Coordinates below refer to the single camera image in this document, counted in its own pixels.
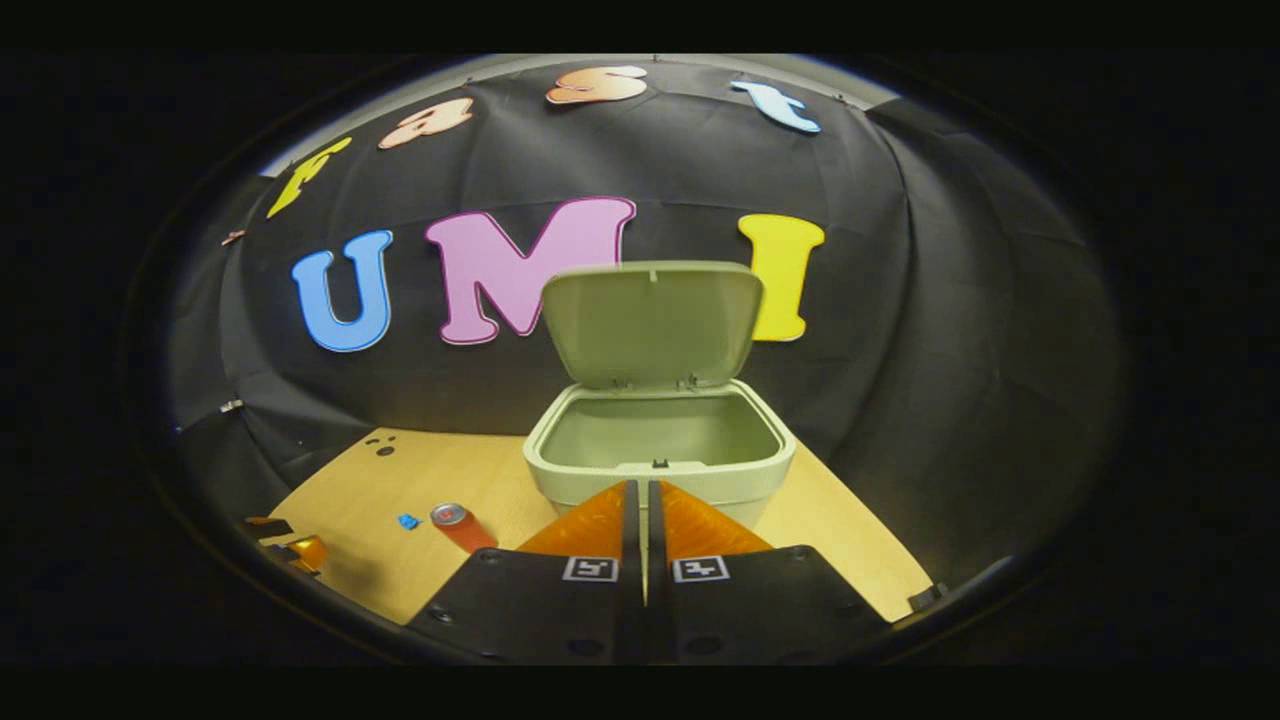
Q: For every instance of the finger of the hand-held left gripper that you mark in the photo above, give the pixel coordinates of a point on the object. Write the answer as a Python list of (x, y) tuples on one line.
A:
[(270, 528), (310, 552)]

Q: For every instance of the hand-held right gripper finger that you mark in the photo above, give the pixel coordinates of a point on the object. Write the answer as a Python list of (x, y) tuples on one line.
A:
[(630, 600), (655, 600)]

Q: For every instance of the red pop can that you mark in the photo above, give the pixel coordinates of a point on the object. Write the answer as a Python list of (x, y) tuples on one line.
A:
[(465, 530)]

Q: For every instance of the green desktop garbage bin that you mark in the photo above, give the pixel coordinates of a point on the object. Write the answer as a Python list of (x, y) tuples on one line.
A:
[(650, 330)]

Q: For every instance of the black table edge clamp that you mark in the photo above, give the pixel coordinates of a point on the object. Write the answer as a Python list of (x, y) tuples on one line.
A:
[(927, 597)]

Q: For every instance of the black backdrop cloth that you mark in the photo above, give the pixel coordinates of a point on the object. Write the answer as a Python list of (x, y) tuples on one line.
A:
[(900, 300)]

